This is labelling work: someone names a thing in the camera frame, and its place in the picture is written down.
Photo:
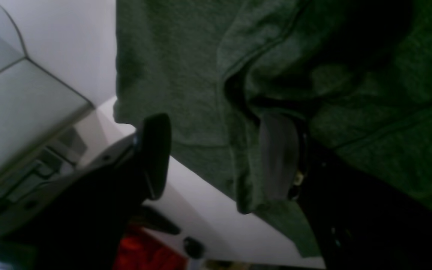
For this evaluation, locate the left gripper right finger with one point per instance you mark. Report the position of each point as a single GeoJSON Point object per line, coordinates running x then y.
{"type": "Point", "coordinates": [359, 221]}

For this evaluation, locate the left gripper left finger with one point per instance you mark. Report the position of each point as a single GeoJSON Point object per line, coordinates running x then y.
{"type": "Point", "coordinates": [77, 221]}

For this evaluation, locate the dark green t-shirt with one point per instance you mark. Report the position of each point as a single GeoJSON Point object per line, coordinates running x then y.
{"type": "Point", "coordinates": [358, 71]}

